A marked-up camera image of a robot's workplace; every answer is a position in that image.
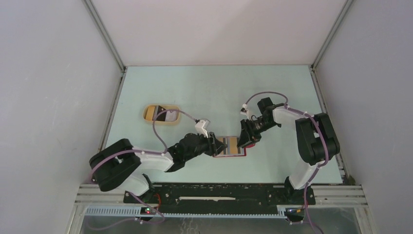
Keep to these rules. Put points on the beige oval tray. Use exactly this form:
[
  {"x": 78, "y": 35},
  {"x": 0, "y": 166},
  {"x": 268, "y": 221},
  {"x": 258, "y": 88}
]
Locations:
[{"x": 148, "y": 114}]

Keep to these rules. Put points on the white cable duct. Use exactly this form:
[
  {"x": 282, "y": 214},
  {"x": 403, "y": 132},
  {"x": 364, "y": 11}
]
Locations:
[{"x": 118, "y": 211}]

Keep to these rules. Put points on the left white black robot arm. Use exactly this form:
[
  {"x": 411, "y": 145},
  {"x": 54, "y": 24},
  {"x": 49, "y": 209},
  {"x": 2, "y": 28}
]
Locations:
[{"x": 118, "y": 166}]

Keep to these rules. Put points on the controller board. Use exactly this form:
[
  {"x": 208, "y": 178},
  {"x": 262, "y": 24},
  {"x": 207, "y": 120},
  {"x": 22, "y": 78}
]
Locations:
[
  {"x": 148, "y": 211},
  {"x": 295, "y": 212}
]

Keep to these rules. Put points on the white grey credit card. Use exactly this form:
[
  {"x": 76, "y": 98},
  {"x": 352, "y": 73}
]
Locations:
[{"x": 171, "y": 116}]

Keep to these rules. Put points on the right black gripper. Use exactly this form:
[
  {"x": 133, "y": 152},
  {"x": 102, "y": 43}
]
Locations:
[{"x": 246, "y": 125}]

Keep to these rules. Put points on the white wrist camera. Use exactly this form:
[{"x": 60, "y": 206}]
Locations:
[
  {"x": 201, "y": 127},
  {"x": 244, "y": 111}
]

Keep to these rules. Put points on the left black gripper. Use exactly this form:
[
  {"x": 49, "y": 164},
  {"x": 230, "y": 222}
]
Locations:
[{"x": 214, "y": 146}]

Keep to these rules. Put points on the right controller board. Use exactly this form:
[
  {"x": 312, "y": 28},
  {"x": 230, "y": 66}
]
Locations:
[{"x": 295, "y": 212}]

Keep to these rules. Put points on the red leather card holder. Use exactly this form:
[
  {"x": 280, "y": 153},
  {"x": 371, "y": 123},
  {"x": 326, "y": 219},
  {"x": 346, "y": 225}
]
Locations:
[{"x": 245, "y": 150}]

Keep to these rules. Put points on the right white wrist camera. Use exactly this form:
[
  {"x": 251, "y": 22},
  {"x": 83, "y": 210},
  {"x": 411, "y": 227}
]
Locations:
[{"x": 244, "y": 111}]

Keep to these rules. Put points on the left controller board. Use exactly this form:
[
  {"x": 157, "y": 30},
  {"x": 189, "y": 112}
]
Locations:
[{"x": 148, "y": 211}]

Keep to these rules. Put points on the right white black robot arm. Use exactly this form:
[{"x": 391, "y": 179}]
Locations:
[{"x": 316, "y": 139}]

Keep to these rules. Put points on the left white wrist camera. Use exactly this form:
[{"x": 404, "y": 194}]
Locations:
[{"x": 201, "y": 127}]

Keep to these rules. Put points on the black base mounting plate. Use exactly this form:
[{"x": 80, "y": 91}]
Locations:
[{"x": 225, "y": 198}]

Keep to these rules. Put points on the aluminium frame rail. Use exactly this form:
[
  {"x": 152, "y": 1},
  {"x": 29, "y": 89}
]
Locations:
[{"x": 325, "y": 196}]

